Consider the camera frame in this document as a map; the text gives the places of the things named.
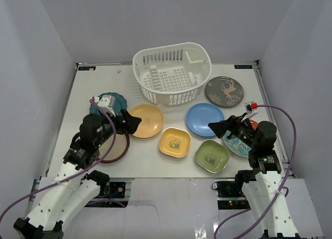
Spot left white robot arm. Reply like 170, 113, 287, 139
13, 109, 142, 238

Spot teal scalloped plate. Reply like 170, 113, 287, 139
89, 92, 128, 116

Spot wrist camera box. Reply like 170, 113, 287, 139
244, 102, 258, 119
94, 95, 116, 117

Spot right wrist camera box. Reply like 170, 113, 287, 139
244, 102, 258, 119

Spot beige plate brown rim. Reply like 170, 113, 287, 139
99, 133, 130, 163

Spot red teal flower plate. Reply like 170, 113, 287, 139
223, 131, 252, 158

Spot white plastic dish bin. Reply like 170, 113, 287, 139
132, 43, 212, 106

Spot purple cable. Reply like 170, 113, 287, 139
0, 97, 117, 219
213, 104, 297, 239

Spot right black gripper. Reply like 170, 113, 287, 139
208, 113, 259, 149

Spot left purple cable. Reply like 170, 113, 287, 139
0, 97, 117, 219

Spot square green panda plate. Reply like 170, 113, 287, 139
195, 139, 230, 174

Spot round blue plate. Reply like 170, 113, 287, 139
186, 103, 224, 137

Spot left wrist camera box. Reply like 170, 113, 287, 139
94, 95, 116, 117

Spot round yellow plate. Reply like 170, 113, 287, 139
129, 104, 164, 138

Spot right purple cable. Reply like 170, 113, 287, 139
213, 104, 297, 239

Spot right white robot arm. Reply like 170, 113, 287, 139
208, 116, 300, 238

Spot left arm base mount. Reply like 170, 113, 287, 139
86, 182, 128, 208

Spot square yellow panda plate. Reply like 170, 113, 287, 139
159, 128, 191, 158

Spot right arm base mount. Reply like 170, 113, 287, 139
211, 181, 250, 210

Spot grey deer plate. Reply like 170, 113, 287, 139
205, 76, 244, 108

